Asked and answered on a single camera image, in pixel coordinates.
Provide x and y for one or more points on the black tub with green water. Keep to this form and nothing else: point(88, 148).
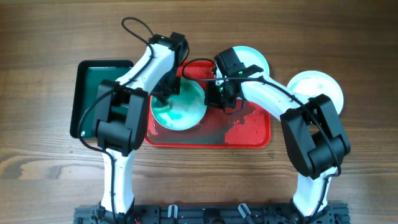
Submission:
point(90, 73)

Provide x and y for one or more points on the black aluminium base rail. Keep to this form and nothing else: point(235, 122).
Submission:
point(335, 213)

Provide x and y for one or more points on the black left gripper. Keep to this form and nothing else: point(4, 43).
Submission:
point(168, 93)

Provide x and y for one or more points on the red plastic tray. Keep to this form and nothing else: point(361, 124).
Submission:
point(247, 126)

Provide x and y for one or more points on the small white plate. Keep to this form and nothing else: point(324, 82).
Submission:
point(313, 83)

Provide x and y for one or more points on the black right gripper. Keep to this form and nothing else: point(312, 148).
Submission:
point(211, 100)

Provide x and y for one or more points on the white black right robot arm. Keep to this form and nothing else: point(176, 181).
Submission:
point(308, 109)

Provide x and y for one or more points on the large white plate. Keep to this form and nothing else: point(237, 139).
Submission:
point(249, 56)

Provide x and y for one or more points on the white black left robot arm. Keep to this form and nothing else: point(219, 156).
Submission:
point(120, 118)

